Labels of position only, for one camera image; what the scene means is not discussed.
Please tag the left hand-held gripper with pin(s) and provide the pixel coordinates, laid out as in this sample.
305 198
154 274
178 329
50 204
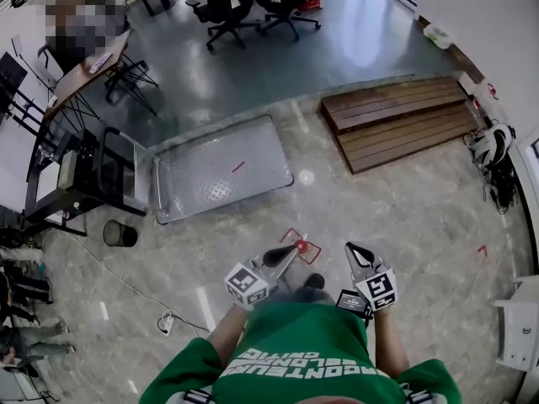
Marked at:
246 286

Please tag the person's right forearm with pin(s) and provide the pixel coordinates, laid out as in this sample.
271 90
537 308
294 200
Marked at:
391 343

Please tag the person's green printed t-shirt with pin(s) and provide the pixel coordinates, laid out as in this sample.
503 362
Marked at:
295 343

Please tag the small black display screen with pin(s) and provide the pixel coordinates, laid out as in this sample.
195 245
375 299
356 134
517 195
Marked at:
351 300

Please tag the white and black helmet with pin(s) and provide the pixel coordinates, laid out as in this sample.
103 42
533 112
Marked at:
492 143

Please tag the white cabinet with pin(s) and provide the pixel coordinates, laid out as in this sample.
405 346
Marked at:
518 322

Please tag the black screen on stand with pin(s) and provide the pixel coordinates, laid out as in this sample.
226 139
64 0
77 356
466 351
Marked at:
12 82

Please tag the black desk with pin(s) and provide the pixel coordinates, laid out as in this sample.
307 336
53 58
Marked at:
88 175

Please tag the red round object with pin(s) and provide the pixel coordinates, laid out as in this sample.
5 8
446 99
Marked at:
301 246

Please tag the person's left forearm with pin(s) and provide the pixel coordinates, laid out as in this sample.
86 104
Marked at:
229 335

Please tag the wooden slatted step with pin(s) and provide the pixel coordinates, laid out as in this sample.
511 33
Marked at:
400 120

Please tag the red box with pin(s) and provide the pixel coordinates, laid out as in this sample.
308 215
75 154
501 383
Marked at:
311 4

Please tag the red tape strip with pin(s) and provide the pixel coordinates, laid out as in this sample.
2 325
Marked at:
238 166

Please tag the black mesh wastebasket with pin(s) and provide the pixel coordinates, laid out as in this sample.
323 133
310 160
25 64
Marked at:
120 233

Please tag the red floor tape mark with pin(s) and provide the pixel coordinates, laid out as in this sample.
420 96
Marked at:
482 250

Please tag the person's right black shoe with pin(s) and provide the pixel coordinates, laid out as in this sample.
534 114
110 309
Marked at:
314 280

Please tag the white plastic bag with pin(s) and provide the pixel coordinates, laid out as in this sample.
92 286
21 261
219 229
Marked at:
438 36

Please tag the metal platform trolley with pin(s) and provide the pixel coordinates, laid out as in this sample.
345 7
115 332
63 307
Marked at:
219 162

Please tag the white power strip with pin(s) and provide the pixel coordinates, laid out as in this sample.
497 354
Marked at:
166 324

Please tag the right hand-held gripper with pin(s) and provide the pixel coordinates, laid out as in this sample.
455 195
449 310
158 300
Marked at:
377 288

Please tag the white board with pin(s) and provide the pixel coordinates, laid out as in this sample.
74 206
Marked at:
48 183

